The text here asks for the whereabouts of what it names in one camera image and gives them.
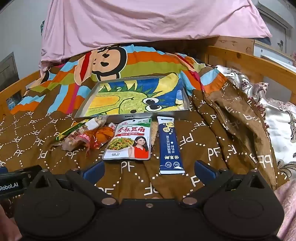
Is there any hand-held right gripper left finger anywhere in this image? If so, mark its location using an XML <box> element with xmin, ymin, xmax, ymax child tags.
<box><xmin>24</xmin><ymin>160</ymin><xmax>119</xmax><ymax>208</ymax></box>

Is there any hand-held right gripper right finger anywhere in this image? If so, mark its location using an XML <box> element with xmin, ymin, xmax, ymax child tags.
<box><xmin>181</xmin><ymin>160</ymin><xmax>273</xmax><ymax>208</ymax></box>

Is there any clear nut mix packet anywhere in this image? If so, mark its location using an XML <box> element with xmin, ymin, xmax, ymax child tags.
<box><xmin>62</xmin><ymin>117</ymin><xmax>107</xmax><ymax>151</ymax></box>

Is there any orange-red snack packet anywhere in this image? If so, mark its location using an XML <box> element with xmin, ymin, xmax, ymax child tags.
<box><xmin>87</xmin><ymin>122</ymin><xmax>117</xmax><ymax>151</ymax></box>

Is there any dark blue stick packet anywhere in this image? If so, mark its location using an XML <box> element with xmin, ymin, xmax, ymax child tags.
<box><xmin>157</xmin><ymin>116</ymin><xmax>186</xmax><ymax>175</ymax></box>

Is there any white bean snack packet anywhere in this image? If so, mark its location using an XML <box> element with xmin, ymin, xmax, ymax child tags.
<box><xmin>102</xmin><ymin>117</ymin><xmax>153</xmax><ymax>161</ymax></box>

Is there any green sausage stick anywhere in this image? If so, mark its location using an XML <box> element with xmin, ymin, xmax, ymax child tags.
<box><xmin>55</xmin><ymin>119</ymin><xmax>89</xmax><ymax>142</ymax></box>

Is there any puffed rice bar packet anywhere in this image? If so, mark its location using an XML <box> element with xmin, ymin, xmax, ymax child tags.
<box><xmin>151</xmin><ymin>120</ymin><xmax>161</xmax><ymax>142</ymax></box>

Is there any metal tray with drawing liner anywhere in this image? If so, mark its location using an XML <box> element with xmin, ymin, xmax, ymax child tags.
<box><xmin>74</xmin><ymin>75</ymin><xmax>190</xmax><ymax>121</ymax></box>

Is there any person's left hand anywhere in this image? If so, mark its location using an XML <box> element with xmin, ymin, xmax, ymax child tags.
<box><xmin>0</xmin><ymin>204</ymin><xmax>22</xmax><ymax>241</ymax></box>

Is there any cartoon monkey printed blanket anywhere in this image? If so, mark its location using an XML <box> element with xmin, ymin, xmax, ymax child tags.
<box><xmin>0</xmin><ymin>43</ymin><xmax>288</xmax><ymax>202</ymax></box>

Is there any floral satin quilt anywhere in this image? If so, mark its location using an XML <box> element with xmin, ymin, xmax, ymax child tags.
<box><xmin>215</xmin><ymin>65</ymin><xmax>296</xmax><ymax>172</ymax></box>

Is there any pink fuzzy cloth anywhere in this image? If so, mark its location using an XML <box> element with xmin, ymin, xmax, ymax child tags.
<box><xmin>274</xmin><ymin>178</ymin><xmax>296</xmax><ymax>241</ymax></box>

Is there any grey framed panel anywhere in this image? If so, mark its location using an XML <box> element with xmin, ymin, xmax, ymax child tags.
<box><xmin>0</xmin><ymin>52</ymin><xmax>20</xmax><ymax>92</ymax></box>

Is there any white cabinet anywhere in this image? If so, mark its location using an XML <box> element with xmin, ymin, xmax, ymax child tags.
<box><xmin>253</xmin><ymin>39</ymin><xmax>296</xmax><ymax>65</ymax></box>

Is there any pink pillow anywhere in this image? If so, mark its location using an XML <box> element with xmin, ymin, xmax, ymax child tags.
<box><xmin>39</xmin><ymin>0</ymin><xmax>273</xmax><ymax>67</ymax></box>

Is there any white panelled door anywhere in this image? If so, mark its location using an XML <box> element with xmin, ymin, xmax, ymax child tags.
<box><xmin>255</xmin><ymin>3</ymin><xmax>295</xmax><ymax>56</ymax></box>

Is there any wooden bed frame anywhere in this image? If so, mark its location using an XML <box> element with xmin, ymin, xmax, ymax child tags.
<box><xmin>0</xmin><ymin>36</ymin><xmax>296</xmax><ymax>118</ymax></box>

